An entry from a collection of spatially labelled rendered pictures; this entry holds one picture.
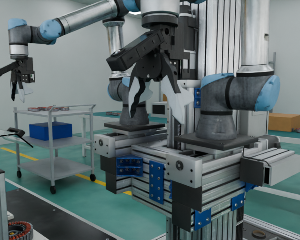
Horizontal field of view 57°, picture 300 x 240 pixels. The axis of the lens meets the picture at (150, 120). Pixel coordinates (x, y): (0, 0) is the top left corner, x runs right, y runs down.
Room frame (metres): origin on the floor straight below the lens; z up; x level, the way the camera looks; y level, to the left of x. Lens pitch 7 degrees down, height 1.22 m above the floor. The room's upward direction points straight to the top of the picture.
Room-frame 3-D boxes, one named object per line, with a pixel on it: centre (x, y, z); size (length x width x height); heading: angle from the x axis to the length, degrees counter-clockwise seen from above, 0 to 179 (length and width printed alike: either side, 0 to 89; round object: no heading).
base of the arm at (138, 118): (1.40, 0.08, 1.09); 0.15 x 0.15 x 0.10
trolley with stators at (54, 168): (3.52, 1.23, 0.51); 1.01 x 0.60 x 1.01; 49
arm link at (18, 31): (1.23, 0.57, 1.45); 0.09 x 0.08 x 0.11; 123
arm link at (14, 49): (1.23, 0.57, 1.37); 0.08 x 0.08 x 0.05
